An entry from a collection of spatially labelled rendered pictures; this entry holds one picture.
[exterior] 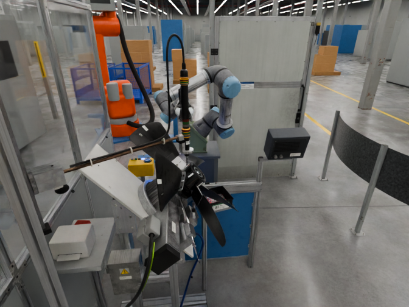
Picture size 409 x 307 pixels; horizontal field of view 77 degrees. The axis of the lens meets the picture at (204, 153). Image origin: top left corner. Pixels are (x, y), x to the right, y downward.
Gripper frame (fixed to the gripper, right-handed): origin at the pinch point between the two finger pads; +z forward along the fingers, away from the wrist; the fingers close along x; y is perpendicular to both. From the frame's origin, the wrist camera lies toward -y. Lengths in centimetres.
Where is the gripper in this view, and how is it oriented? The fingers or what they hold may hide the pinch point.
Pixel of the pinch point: (184, 112)
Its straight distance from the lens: 123.8
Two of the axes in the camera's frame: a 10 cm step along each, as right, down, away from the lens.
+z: 1.1, 4.2, -9.0
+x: -9.9, 0.5, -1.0
